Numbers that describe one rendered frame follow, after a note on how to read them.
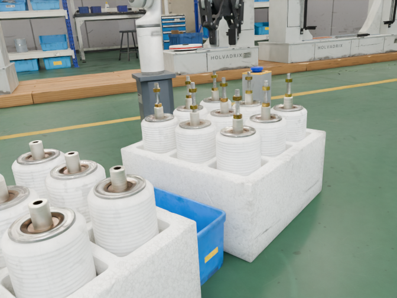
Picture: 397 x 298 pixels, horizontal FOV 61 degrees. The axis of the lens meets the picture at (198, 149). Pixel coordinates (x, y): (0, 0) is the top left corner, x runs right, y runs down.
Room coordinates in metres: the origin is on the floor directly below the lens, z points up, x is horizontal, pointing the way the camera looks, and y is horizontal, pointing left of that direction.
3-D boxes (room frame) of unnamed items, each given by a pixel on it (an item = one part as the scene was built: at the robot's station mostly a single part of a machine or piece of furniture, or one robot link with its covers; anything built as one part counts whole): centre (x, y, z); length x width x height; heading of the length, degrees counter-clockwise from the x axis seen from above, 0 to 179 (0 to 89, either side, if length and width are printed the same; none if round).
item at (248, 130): (0.68, -0.09, 0.25); 0.08 x 0.08 x 0.01
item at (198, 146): (0.76, 0.00, 0.16); 0.10 x 0.10 x 0.18
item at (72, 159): (0.52, 0.21, 0.26); 0.02 x 0.02 x 0.03
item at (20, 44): (5.07, 2.43, 0.35); 0.16 x 0.15 x 0.19; 110
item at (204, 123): (0.76, 0.00, 0.25); 0.08 x 0.08 x 0.01
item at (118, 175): (0.45, 0.12, 0.26); 0.02 x 0.02 x 0.03
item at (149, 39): (1.35, 0.16, 0.39); 0.09 x 0.09 x 0.17; 20
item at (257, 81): (1.11, -0.20, 0.16); 0.07 x 0.07 x 0.31; 49
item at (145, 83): (1.35, 0.16, 0.15); 0.15 x 0.15 x 0.30; 20
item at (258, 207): (0.84, -0.07, 0.09); 0.39 x 0.39 x 0.18; 49
